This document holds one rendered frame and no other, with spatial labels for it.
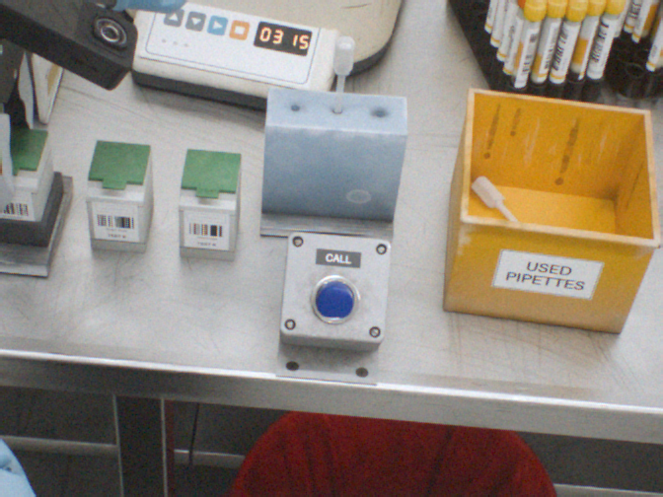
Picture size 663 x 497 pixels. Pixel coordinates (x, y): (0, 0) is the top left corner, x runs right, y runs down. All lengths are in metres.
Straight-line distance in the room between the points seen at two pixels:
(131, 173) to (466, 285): 0.25
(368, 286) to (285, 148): 0.13
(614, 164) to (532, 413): 0.21
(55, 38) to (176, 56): 0.26
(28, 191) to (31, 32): 0.14
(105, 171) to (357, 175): 0.18
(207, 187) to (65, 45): 0.16
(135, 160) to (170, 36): 0.17
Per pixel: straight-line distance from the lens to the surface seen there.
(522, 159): 1.00
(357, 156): 0.93
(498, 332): 0.93
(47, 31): 0.81
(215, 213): 0.91
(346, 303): 0.85
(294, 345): 0.90
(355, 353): 0.90
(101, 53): 0.82
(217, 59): 1.05
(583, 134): 0.98
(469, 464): 1.47
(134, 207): 0.92
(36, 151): 0.92
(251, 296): 0.93
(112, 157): 0.93
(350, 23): 1.06
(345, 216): 0.97
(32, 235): 0.94
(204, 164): 0.93
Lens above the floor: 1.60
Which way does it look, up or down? 49 degrees down
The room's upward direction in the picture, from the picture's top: 7 degrees clockwise
